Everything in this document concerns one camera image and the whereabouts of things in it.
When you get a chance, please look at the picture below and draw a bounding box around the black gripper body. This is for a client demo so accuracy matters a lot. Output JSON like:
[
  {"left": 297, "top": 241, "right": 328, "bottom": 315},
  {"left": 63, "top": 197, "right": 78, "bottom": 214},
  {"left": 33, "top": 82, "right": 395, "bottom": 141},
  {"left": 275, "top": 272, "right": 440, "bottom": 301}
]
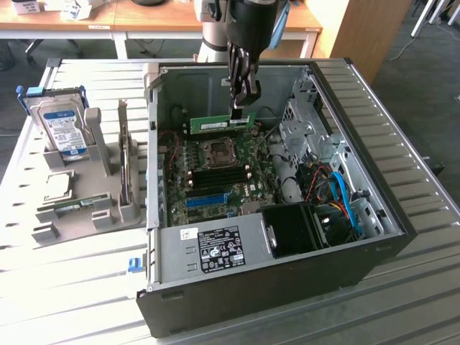
[{"left": 225, "top": 0, "right": 280, "bottom": 59}]

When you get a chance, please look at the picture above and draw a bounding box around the green RAM stick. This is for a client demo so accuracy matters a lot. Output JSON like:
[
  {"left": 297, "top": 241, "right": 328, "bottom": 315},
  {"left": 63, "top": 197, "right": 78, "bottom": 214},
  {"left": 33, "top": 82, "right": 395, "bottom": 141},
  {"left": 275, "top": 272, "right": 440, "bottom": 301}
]
[
  {"left": 189, "top": 111, "right": 258, "bottom": 135},
  {"left": 37, "top": 193, "right": 110, "bottom": 214}
]

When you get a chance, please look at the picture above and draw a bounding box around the black RAM slot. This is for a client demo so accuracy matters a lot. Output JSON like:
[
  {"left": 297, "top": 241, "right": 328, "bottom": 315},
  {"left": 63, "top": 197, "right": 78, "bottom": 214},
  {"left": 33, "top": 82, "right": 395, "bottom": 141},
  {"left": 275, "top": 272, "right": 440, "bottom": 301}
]
[
  {"left": 190, "top": 170, "right": 250, "bottom": 182},
  {"left": 189, "top": 166, "right": 249, "bottom": 178},
  {"left": 191, "top": 173, "right": 252, "bottom": 186},
  {"left": 192, "top": 177, "right": 253, "bottom": 190}
]

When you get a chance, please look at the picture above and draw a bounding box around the CPU socket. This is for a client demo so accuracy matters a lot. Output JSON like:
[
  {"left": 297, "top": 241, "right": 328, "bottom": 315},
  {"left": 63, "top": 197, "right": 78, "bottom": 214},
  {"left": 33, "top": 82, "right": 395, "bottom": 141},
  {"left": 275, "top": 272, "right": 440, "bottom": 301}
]
[{"left": 198, "top": 137, "right": 241, "bottom": 170}]

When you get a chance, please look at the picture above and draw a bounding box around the metal disk bay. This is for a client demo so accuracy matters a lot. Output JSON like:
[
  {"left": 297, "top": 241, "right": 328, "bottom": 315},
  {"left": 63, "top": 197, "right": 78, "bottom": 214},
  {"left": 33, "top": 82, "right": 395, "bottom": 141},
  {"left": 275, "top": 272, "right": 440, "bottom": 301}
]
[{"left": 277, "top": 68, "right": 348, "bottom": 165}]

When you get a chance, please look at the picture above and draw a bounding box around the green motherboard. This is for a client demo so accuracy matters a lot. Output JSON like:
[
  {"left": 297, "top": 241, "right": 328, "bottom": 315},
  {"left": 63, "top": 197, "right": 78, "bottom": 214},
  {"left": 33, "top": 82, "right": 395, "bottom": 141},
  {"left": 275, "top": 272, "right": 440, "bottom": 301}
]
[{"left": 157, "top": 124, "right": 285, "bottom": 230}]

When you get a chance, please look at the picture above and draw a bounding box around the blue expansion slot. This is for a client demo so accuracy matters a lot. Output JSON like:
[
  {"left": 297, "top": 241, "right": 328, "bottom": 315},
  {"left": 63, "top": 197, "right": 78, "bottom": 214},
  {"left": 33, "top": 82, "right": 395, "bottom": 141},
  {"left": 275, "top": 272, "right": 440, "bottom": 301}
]
[{"left": 185, "top": 193, "right": 231, "bottom": 210}]

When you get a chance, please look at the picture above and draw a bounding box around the black expansion slot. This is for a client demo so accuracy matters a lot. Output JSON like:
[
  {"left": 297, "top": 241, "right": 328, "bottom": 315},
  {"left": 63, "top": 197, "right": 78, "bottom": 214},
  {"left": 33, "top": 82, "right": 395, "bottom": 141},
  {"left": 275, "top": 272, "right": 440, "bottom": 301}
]
[{"left": 186, "top": 206, "right": 234, "bottom": 221}]

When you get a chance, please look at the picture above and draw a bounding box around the wooden cabinet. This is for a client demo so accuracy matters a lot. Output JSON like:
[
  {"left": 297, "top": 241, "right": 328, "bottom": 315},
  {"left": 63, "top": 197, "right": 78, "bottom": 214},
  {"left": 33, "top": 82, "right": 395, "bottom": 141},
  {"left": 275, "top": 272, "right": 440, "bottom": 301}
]
[{"left": 329, "top": 0, "right": 413, "bottom": 86}]

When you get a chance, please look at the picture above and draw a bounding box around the black fan shroud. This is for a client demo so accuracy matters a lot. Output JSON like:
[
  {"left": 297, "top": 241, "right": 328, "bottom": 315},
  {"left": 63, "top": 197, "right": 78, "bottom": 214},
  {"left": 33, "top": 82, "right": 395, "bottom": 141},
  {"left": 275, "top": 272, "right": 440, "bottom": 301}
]
[{"left": 261, "top": 202, "right": 330, "bottom": 260}]

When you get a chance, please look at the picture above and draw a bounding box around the grey power supply with label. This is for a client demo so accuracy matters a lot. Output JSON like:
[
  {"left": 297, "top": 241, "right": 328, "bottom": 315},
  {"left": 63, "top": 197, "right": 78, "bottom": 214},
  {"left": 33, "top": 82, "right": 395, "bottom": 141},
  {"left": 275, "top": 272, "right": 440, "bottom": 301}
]
[{"left": 157, "top": 211, "right": 278, "bottom": 285}]

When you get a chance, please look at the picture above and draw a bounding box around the grey parts rack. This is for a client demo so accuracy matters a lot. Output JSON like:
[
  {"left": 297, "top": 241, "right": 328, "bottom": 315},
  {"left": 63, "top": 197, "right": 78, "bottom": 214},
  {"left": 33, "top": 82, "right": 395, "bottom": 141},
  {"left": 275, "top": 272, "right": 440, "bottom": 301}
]
[{"left": 31, "top": 100, "right": 149, "bottom": 249}]

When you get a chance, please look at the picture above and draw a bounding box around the white table leg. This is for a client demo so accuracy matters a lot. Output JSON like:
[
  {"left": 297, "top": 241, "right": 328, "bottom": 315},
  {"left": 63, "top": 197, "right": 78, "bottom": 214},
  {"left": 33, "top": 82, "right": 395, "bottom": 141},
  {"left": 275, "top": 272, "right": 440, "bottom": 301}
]
[{"left": 410, "top": 0, "right": 431, "bottom": 38}]

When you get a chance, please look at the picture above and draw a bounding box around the hard disk in blue caddy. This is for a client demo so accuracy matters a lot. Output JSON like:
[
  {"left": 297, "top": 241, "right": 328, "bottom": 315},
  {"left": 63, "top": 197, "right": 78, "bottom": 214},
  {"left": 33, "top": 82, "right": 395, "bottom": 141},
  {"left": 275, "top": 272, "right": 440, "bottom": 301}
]
[{"left": 15, "top": 85, "right": 90, "bottom": 161}]

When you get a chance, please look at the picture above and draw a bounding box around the white and blue packet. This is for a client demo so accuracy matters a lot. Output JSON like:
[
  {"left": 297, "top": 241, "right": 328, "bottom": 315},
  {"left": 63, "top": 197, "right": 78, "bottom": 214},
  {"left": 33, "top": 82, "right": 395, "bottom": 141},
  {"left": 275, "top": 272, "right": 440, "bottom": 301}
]
[{"left": 60, "top": 0, "right": 91, "bottom": 22}]

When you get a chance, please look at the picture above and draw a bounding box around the blue case latch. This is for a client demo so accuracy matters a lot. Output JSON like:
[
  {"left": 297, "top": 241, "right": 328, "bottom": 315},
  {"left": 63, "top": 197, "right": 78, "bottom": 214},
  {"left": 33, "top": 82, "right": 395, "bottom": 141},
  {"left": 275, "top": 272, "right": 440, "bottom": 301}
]
[{"left": 127, "top": 256, "right": 144, "bottom": 275}]

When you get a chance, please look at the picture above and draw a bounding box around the black open PC case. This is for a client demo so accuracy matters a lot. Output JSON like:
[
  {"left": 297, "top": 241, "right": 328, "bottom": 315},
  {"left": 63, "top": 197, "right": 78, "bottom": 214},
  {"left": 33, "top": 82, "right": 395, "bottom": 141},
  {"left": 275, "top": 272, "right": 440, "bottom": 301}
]
[{"left": 135, "top": 57, "right": 418, "bottom": 339}]

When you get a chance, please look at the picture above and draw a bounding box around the silver CPU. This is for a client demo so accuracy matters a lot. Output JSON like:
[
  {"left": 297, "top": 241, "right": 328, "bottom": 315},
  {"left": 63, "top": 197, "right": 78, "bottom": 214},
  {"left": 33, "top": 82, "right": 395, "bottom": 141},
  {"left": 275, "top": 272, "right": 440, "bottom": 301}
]
[{"left": 42, "top": 173, "right": 75, "bottom": 203}]

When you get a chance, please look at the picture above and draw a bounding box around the white cardboard box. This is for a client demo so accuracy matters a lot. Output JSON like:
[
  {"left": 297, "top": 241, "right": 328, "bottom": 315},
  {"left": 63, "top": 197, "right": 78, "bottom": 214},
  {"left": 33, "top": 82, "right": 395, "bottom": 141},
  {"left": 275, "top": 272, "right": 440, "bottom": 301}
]
[{"left": 10, "top": 0, "right": 47, "bottom": 16}]

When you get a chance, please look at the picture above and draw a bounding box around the red thin wire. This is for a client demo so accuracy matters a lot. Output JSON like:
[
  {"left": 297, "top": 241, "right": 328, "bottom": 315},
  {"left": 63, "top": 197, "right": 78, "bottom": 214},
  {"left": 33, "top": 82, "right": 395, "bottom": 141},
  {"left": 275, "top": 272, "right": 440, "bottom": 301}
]
[{"left": 157, "top": 130, "right": 181, "bottom": 168}]

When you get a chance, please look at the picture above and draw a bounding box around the wooden desk with white frame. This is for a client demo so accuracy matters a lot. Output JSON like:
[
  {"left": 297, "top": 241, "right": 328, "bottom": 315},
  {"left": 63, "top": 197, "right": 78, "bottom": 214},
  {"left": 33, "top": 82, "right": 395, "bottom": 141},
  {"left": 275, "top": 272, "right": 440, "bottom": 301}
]
[{"left": 0, "top": 0, "right": 323, "bottom": 60}]

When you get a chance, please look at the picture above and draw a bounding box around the graphics card with metal bracket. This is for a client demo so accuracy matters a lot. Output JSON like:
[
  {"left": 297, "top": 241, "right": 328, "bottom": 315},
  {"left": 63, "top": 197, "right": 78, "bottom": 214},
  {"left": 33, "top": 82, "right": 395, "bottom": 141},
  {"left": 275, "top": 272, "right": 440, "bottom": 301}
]
[{"left": 116, "top": 99, "right": 133, "bottom": 206}]

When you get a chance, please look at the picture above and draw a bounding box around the blue flat wire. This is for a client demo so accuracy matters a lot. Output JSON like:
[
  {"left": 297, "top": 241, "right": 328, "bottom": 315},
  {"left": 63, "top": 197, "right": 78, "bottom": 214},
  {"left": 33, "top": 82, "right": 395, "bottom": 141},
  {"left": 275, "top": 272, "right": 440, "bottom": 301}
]
[{"left": 328, "top": 170, "right": 362, "bottom": 235}]

